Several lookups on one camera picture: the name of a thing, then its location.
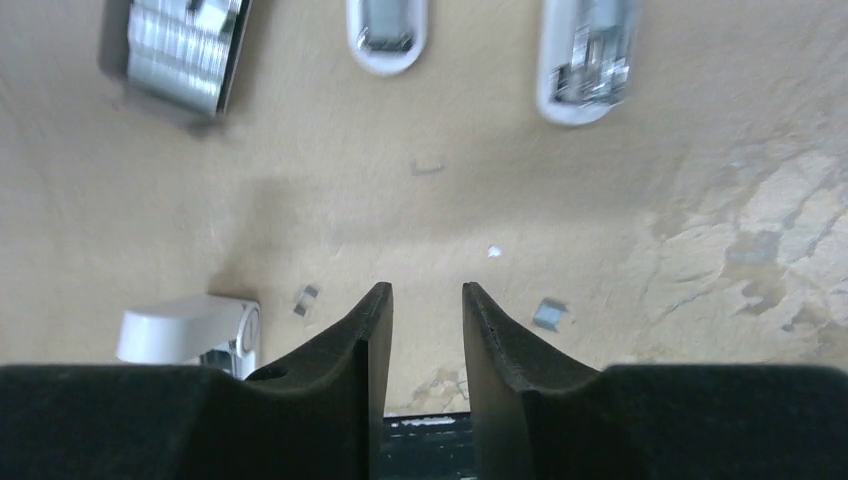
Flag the silver staple strips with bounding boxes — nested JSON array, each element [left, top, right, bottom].
[[127, 1, 247, 116]]

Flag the loose staple piece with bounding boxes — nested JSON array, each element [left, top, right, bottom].
[[532, 298, 568, 332], [293, 285, 320, 317]]

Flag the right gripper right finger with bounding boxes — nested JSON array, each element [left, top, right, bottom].
[[462, 283, 847, 479]]

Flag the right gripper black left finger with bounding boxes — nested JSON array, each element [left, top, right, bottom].
[[1, 282, 393, 479]]

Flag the single loose staple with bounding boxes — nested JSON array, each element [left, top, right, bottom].
[[411, 157, 445, 176]]

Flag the pink and white stapler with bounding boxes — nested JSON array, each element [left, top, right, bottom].
[[345, 0, 429, 77]]

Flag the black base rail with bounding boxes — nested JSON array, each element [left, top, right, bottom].
[[378, 412, 478, 480]]

